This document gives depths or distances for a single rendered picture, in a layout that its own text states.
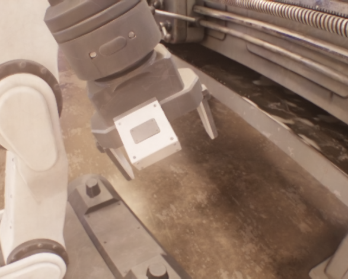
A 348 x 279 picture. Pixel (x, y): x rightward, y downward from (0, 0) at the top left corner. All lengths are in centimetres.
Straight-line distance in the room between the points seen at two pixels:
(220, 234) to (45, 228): 63
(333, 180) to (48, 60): 58
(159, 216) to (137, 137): 84
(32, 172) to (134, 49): 29
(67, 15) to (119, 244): 62
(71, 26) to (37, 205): 39
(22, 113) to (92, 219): 49
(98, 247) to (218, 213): 50
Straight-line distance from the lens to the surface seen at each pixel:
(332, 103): 82
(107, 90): 27
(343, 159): 78
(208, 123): 33
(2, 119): 41
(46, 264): 61
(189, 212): 110
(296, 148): 70
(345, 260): 90
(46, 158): 45
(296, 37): 77
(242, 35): 95
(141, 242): 76
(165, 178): 125
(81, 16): 23
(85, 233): 83
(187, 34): 122
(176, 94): 28
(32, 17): 44
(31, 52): 44
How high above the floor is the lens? 79
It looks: 33 degrees down
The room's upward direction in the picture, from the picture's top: 1 degrees counter-clockwise
